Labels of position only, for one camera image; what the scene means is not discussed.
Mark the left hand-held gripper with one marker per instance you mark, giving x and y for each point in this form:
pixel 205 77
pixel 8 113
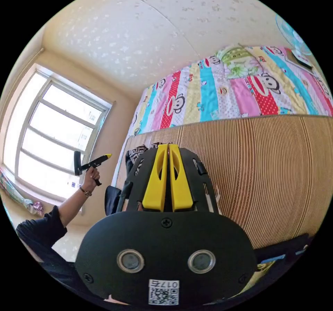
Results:
pixel 91 164

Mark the light blue fan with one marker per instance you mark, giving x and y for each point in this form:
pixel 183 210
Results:
pixel 294 38

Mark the green floral pillow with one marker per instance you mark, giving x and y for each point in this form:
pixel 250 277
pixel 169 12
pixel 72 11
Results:
pixel 238 61

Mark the person's left forearm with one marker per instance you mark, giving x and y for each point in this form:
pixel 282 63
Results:
pixel 74 207

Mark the bed with quilt and mat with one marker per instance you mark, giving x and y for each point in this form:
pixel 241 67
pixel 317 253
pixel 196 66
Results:
pixel 273 165

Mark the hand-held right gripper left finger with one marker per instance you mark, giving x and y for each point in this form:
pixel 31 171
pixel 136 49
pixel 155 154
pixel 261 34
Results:
pixel 154 188

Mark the window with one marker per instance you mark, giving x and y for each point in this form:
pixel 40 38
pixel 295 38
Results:
pixel 57 134

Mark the floral curtain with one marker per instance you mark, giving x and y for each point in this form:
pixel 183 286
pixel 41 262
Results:
pixel 15 194

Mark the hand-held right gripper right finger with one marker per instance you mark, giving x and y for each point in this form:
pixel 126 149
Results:
pixel 182 188

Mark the black long sleeve shirt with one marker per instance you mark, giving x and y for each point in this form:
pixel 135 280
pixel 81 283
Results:
pixel 113 199

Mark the person's left hand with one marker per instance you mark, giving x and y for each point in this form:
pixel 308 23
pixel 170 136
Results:
pixel 91 179

